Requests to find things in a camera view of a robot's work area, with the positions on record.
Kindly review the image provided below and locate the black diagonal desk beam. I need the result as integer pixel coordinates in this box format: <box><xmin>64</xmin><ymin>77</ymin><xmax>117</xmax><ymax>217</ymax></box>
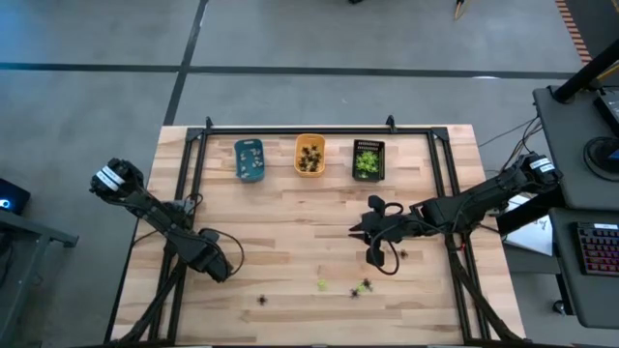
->
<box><xmin>495</xmin><ymin>183</ymin><xmax>565</xmax><ymax>237</ymax></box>

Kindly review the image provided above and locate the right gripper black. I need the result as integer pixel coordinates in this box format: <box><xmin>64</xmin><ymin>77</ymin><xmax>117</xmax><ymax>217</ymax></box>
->
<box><xmin>348</xmin><ymin>194</ymin><xmax>415</xmax><ymax>268</ymax></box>

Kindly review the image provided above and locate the black cable bundle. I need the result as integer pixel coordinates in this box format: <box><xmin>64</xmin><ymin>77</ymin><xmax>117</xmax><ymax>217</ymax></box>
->
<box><xmin>478</xmin><ymin>115</ymin><xmax>545</xmax><ymax>170</ymax></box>

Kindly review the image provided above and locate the black laptop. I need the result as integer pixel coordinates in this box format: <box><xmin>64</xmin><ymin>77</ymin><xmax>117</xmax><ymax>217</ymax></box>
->
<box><xmin>593</xmin><ymin>86</ymin><xmax>619</xmax><ymax>136</ymax></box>

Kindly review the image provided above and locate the grey metal bracket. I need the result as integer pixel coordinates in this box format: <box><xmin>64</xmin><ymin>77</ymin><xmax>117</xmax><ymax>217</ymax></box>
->
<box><xmin>166</xmin><ymin>198</ymin><xmax>197</xmax><ymax>215</ymax></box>

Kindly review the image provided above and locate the grey keyboard desk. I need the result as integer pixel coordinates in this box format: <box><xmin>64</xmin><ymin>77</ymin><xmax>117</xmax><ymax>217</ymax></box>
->
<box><xmin>548</xmin><ymin>207</ymin><xmax>619</xmax><ymax>331</ymax></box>

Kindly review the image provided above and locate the yellow plastic bin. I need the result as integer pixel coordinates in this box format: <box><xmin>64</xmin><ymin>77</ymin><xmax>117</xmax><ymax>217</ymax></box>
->
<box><xmin>293</xmin><ymin>133</ymin><xmax>327</xmax><ymax>178</ymax></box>

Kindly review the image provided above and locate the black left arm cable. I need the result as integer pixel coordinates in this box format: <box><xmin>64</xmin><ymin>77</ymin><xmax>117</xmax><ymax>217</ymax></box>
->
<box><xmin>197</xmin><ymin>225</ymin><xmax>247</xmax><ymax>277</ymax></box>

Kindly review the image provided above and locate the black box with blue light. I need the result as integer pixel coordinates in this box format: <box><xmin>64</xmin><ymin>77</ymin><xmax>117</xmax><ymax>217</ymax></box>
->
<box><xmin>0</xmin><ymin>177</ymin><xmax>31</xmax><ymax>217</ymax></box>

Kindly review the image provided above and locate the teal plastic bin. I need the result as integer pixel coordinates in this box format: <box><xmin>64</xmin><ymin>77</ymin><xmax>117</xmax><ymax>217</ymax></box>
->
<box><xmin>233</xmin><ymin>138</ymin><xmax>266</xmax><ymax>183</ymax></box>

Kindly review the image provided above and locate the black slotted plastic basket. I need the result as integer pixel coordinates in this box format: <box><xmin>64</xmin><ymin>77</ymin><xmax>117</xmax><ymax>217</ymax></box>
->
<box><xmin>351</xmin><ymin>139</ymin><xmax>387</xmax><ymax>183</ymax></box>

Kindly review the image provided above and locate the black diagonal pole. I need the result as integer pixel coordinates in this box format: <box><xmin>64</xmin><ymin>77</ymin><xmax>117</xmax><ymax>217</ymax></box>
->
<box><xmin>551</xmin><ymin>37</ymin><xmax>619</xmax><ymax>103</ymax></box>

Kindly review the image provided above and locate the grey metal stand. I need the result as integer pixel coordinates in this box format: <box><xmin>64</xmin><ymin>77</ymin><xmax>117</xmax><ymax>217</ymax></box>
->
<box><xmin>0</xmin><ymin>207</ymin><xmax>80</xmax><ymax>347</ymax></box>

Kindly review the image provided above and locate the backlit black keyboard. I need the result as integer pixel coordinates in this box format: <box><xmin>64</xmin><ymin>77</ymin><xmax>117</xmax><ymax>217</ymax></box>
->
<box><xmin>575</xmin><ymin>221</ymin><xmax>619</xmax><ymax>277</ymax></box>

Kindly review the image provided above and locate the large grey desk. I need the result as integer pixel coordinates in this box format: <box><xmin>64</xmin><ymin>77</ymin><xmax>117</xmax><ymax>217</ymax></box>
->
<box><xmin>532</xmin><ymin>85</ymin><xmax>619</xmax><ymax>212</ymax></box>

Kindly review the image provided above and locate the white paper sheet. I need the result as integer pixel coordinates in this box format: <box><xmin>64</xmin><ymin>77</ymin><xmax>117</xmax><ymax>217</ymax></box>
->
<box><xmin>501</xmin><ymin>192</ymin><xmax>555</xmax><ymax>257</ymax></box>

